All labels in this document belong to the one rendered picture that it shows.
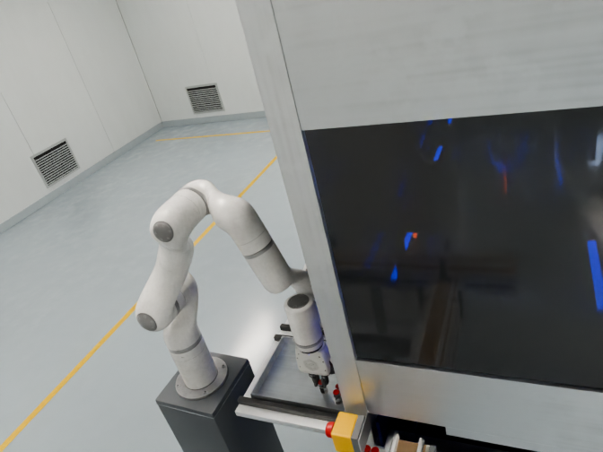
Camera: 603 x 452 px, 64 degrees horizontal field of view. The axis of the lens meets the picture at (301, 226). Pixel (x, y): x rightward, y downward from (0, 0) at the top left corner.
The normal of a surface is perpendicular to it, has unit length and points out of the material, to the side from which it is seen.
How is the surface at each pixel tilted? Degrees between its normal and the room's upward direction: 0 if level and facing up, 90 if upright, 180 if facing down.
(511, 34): 90
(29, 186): 90
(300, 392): 0
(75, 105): 90
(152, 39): 90
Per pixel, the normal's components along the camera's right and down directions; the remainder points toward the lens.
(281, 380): -0.22, -0.84
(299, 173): -0.36, 0.54
